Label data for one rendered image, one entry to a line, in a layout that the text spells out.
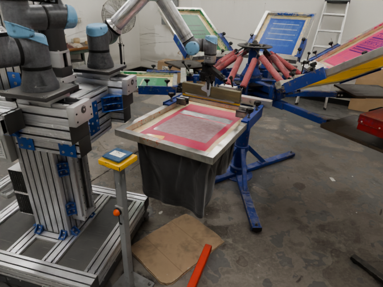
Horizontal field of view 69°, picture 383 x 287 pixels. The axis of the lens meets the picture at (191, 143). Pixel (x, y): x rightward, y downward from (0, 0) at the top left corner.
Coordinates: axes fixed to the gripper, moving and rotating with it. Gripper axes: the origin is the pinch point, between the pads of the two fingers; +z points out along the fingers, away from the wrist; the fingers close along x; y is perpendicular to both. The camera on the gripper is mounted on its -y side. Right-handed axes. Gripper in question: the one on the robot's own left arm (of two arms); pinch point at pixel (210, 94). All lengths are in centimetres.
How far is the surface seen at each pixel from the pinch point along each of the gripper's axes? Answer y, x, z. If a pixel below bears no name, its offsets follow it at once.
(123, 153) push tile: 10, 74, 12
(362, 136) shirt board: -91, -19, 14
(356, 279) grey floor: -114, -5, 109
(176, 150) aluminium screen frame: -10, 58, 12
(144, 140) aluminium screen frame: 9, 58, 12
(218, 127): -14.5, 17.8, 13.7
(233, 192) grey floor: -8, -54, 109
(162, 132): 9.5, 42.0, 13.8
